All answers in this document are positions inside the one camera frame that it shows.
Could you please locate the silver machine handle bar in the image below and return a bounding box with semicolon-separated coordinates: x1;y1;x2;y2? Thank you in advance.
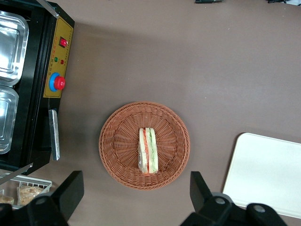
48;108;61;161

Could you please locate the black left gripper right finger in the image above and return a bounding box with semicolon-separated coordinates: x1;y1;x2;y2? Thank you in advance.
181;171;288;226

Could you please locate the round brown wicker basket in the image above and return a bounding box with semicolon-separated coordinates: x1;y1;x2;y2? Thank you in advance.
98;101;190;191

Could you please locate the plastic-wrapped triangle sandwich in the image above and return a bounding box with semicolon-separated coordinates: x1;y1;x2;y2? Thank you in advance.
137;127;159;175

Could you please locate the red emergency stop button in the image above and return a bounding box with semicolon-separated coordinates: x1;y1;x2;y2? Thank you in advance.
48;72;66;93

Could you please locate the silver foil tray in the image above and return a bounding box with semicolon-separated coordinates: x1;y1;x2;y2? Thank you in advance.
0;85;20;155
0;10;30;87

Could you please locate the beige plastic serving tray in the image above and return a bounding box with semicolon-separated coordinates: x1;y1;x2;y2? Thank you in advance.
222;132;301;219

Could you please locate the black tray sealing machine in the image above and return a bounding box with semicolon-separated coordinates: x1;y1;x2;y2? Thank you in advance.
0;0;75;186

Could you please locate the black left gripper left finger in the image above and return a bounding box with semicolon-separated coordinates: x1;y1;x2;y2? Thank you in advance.
0;170;85;226

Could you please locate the clear bag of fried snacks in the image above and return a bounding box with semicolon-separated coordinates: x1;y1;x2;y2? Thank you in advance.
16;185;45;207
0;189;15;205

